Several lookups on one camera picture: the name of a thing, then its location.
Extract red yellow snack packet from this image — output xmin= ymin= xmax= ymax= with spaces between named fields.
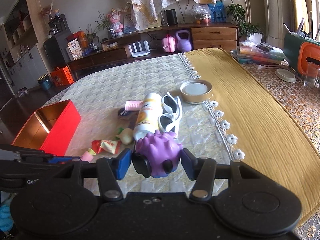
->
xmin=91 ymin=140 xmax=121 ymax=154

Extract beige egg-shaped toy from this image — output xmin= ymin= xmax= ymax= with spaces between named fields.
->
xmin=116 ymin=128 xmax=133 ymax=145

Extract purple spiky toy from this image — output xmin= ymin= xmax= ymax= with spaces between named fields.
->
xmin=132 ymin=130 xmax=182 ymax=178

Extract pink green small toy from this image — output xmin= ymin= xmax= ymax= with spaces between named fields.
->
xmin=80 ymin=148 xmax=96 ymax=162

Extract white sunglasses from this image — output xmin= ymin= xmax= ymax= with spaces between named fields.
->
xmin=158 ymin=92 xmax=183 ymax=139

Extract white yellow supplement bottle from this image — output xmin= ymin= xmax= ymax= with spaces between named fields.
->
xmin=133 ymin=93 xmax=163 ymax=141

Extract red metal tin box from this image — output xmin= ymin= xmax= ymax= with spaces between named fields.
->
xmin=12 ymin=100 xmax=81 ymax=157

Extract pink ridged soap dish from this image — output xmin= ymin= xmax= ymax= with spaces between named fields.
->
xmin=124 ymin=100 xmax=143 ymax=111

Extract blue round bin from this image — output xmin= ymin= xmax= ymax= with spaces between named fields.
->
xmin=37 ymin=74 xmax=53 ymax=91

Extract orange gift box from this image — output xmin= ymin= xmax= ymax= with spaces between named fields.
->
xmin=50 ymin=66 xmax=74 ymax=87

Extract white wifi router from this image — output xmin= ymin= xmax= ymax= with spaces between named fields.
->
xmin=128 ymin=40 xmax=150 ymax=58

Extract wooden tv cabinet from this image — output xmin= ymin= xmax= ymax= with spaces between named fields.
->
xmin=68 ymin=22 xmax=239 ymax=79

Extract purple kettlebell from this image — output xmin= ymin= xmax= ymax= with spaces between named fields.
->
xmin=176 ymin=30 xmax=192 ymax=52

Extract black mini fridge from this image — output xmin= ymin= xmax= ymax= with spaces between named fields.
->
xmin=43 ymin=29 xmax=72 ymax=70

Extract white round coaster lid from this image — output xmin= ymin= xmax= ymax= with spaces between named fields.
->
xmin=275 ymin=68 xmax=296 ymax=83

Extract stack of books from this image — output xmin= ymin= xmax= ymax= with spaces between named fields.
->
xmin=230 ymin=46 xmax=286 ymax=64

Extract pink plush doll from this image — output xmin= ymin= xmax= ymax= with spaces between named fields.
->
xmin=107 ymin=9 xmax=124 ymax=36

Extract clear drinking glass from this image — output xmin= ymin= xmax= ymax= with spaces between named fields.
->
xmin=303 ymin=62 xmax=319 ymax=88

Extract black cylindrical speaker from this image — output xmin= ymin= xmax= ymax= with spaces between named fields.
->
xmin=165 ymin=9 xmax=178 ymax=26

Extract green orange tissue box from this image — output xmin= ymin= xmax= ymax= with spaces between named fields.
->
xmin=283 ymin=33 xmax=320 ymax=75

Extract green potted plant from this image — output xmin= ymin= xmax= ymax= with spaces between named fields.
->
xmin=220 ymin=0 xmax=263 ymax=38

